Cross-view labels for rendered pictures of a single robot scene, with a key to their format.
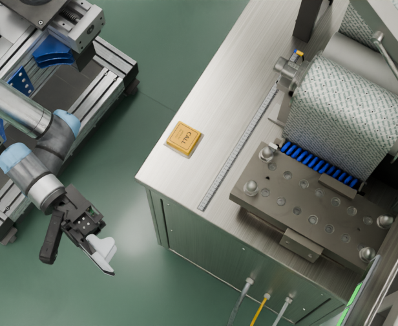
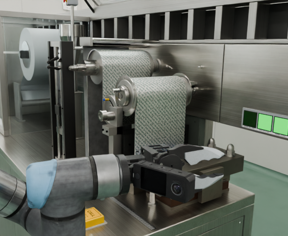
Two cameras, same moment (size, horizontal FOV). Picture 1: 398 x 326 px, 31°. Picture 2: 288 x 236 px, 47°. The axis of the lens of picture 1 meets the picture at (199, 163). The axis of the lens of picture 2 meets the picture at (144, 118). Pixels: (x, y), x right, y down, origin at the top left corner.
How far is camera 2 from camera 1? 1.53 m
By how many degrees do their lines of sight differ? 71
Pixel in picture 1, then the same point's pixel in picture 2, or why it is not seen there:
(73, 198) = (129, 158)
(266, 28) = not seen: hidden behind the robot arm
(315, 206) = not seen: hidden behind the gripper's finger
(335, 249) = (222, 160)
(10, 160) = (46, 165)
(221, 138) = (105, 206)
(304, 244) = (214, 169)
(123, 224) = not seen: outside the picture
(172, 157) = (97, 230)
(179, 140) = (90, 217)
